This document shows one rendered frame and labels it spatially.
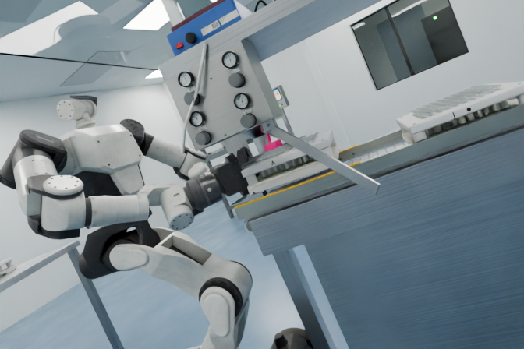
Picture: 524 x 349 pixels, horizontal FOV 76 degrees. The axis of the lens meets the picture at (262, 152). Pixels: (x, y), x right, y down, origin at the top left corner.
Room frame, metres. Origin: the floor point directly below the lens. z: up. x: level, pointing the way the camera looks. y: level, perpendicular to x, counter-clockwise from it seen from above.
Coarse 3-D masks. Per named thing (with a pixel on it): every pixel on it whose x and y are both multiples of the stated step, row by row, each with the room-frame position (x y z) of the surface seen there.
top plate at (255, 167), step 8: (320, 136) 0.96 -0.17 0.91; (328, 136) 0.88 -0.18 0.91; (312, 144) 0.84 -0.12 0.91; (320, 144) 0.83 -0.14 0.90; (328, 144) 0.83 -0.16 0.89; (288, 152) 0.89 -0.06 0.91; (296, 152) 0.85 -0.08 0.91; (264, 160) 0.91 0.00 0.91; (280, 160) 0.86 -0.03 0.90; (288, 160) 0.86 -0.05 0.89; (248, 168) 0.89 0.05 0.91; (256, 168) 0.88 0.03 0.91; (264, 168) 0.88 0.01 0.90
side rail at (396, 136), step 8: (384, 136) 1.00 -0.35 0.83; (392, 136) 0.99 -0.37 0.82; (400, 136) 0.99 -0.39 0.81; (360, 144) 1.03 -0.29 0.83; (368, 144) 1.01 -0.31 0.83; (376, 144) 1.01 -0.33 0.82; (384, 144) 1.00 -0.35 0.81; (344, 152) 1.04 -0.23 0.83; (352, 152) 1.03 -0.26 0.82; (360, 152) 1.02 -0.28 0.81; (368, 152) 1.02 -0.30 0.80; (344, 160) 1.04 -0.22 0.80
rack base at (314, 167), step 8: (336, 144) 1.03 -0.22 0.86; (336, 152) 0.92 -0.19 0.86; (296, 168) 0.87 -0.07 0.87; (304, 168) 0.85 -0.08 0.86; (312, 168) 0.84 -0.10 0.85; (320, 168) 0.84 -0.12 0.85; (272, 176) 0.90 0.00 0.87; (280, 176) 0.87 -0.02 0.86; (288, 176) 0.86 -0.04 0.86; (296, 176) 0.86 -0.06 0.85; (304, 176) 0.85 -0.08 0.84; (256, 184) 0.89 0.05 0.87; (264, 184) 0.88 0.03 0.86; (272, 184) 0.88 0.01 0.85; (280, 184) 0.87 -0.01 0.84; (256, 192) 0.89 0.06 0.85
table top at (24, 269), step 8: (64, 248) 1.94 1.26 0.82; (72, 248) 1.99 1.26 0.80; (40, 256) 2.01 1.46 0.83; (48, 256) 1.81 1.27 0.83; (56, 256) 1.86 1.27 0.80; (24, 264) 1.94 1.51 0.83; (32, 264) 1.75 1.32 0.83; (40, 264) 1.73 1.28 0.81; (16, 272) 1.69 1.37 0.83; (24, 272) 1.63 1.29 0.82; (32, 272) 1.67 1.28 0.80; (0, 280) 1.62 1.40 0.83; (8, 280) 1.53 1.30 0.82; (16, 280) 1.57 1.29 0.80; (0, 288) 1.49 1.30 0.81
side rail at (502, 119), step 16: (512, 112) 0.67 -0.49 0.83; (464, 128) 0.69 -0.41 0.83; (480, 128) 0.69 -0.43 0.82; (496, 128) 0.68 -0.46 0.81; (416, 144) 0.73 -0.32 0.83; (432, 144) 0.72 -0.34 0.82; (448, 144) 0.71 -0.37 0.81; (368, 160) 0.76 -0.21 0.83; (384, 160) 0.75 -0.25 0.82; (400, 160) 0.74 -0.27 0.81; (336, 176) 0.78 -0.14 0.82; (288, 192) 0.82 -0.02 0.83; (304, 192) 0.81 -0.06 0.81; (240, 208) 0.86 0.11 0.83; (256, 208) 0.85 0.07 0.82
